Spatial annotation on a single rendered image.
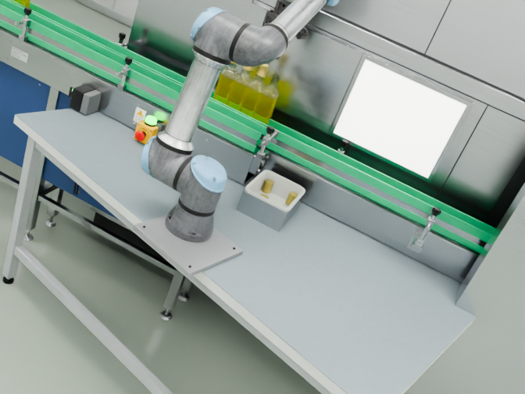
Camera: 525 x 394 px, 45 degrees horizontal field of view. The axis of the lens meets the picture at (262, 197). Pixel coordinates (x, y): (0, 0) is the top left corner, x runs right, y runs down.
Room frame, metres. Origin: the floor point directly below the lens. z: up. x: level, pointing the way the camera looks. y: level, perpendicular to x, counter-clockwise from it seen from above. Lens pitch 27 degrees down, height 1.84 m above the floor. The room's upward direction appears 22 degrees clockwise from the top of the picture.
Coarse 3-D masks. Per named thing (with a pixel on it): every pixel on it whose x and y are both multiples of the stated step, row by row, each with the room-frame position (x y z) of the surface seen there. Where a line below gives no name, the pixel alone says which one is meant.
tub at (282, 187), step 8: (264, 176) 2.12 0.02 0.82; (272, 176) 2.14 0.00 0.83; (280, 176) 2.14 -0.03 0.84; (248, 184) 1.98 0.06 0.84; (256, 184) 2.05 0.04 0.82; (280, 184) 2.13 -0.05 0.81; (288, 184) 2.13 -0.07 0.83; (296, 184) 2.12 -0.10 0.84; (248, 192) 1.94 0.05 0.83; (256, 192) 2.08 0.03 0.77; (272, 192) 2.13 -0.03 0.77; (280, 192) 2.13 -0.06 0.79; (288, 192) 2.12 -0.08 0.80; (296, 192) 2.12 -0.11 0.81; (304, 192) 2.09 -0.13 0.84; (264, 200) 1.92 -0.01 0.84; (272, 200) 2.07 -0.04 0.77; (280, 200) 2.10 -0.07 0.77; (296, 200) 2.00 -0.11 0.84; (280, 208) 1.91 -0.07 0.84; (288, 208) 1.93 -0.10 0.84
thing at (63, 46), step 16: (0, 16) 2.37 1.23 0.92; (16, 16) 2.36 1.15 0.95; (16, 32) 2.35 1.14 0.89; (32, 32) 2.34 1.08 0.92; (48, 32) 2.33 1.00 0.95; (48, 48) 2.32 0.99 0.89; (64, 48) 2.31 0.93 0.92; (80, 48) 2.30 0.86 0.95; (80, 64) 2.29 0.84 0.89; (96, 64) 2.29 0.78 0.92; (112, 64) 2.27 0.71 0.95; (112, 80) 2.27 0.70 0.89; (128, 80) 2.26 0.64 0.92; (144, 80) 2.24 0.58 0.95; (144, 96) 2.24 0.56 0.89; (160, 96) 2.23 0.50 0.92; (176, 96) 2.22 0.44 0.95; (208, 112) 2.19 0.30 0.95; (208, 128) 2.18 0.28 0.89; (224, 128) 2.18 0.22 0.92; (240, 128) 2.16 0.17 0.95; (240, 144) 2.16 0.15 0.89
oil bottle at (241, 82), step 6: (234, 78) 2.30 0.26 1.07; (240, 78) 2.29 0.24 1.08; (246, 78) 2.29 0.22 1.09; (234, 84) 2.29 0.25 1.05; (240, 84) 2.28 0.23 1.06; (246, 84) 2.28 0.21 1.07; (234, 90) 2.29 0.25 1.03; (240, 90) 2.28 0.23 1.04; (228, 96) 2.29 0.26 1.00; (234, 96) 2.28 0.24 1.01; (240, 96) 2.28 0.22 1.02; (228, 102) 2.29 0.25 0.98; (234, 102) 2.28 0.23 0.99; (240, 102) 2.28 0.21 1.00; (234, 108) 2.28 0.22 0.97
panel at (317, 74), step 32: (320, 32) 2.42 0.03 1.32; (288, 64) 2.41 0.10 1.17; (320, 64) 2.39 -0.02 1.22; (352, 64) 2.37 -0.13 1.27; (384, 64) 2.35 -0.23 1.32; (288, 96) 2.40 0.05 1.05; (320, 96) 2.38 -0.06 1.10; (448, 96) 2.30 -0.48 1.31; (320, 128) 2.37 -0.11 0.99; (384, 160) 2.32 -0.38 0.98
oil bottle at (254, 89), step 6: (252, 84) 2.28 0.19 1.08; (258, 84) 2.28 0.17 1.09; (246, 90) 2.28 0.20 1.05; (252, 90) 2.27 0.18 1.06; (258, 90) 2.27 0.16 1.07; (246, 96) 2.28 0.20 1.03; (252, 96) 2.27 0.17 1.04; (258, 96) 2.27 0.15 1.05; (246, 102) 2.27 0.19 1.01; (252, 102) 2.27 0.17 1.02; (240, 108) 2.28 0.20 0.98; (246, 108) 2.27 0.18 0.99; (252, 108) 2.27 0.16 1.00; (246, 114) 2.27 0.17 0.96; (252, 114) 2.28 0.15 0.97
